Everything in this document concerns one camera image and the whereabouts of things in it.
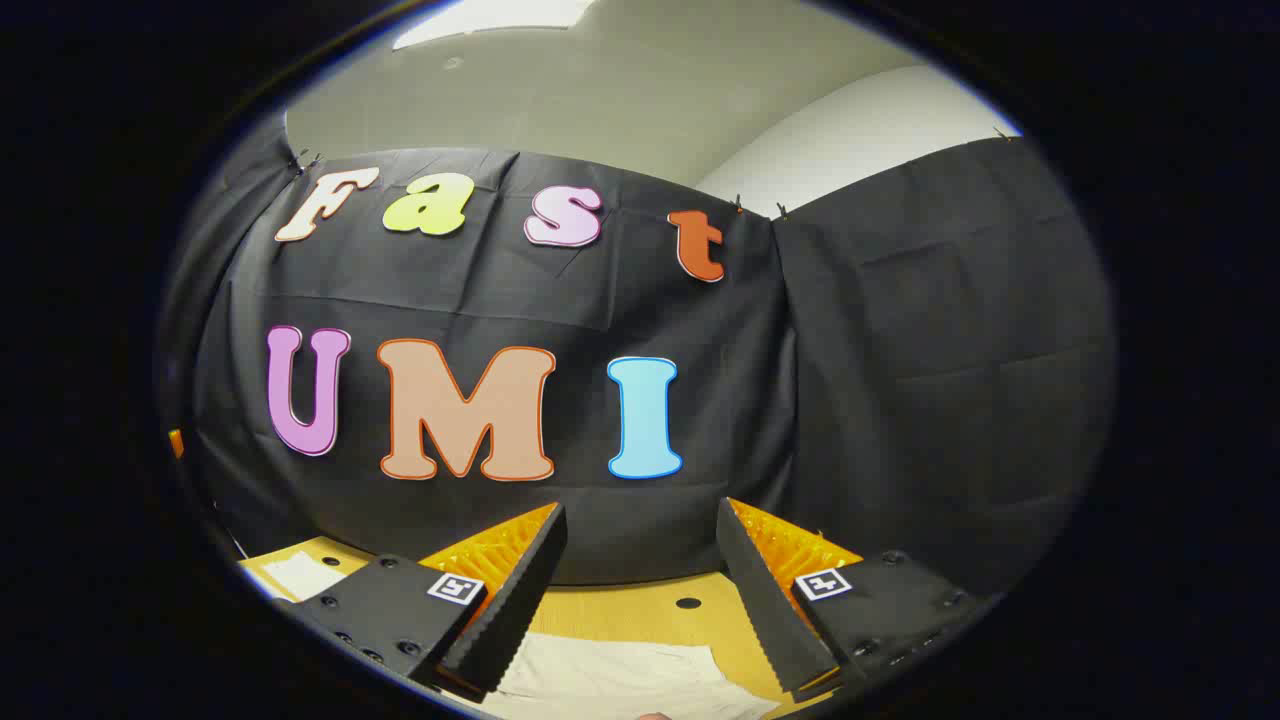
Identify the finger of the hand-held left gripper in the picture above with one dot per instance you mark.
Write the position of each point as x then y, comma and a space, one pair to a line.
176, 443

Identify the cream white jeans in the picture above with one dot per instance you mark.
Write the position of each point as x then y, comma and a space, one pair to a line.
620, 680

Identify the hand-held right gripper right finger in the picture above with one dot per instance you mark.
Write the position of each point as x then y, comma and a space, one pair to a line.
760, 600

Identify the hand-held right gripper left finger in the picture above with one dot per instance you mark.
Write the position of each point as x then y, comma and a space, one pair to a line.
520, 600

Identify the ceiling light panel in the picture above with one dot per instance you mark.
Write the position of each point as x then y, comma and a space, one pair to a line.
500, 15

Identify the black backdrop cloth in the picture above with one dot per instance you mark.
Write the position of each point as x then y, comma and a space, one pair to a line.
560, 300

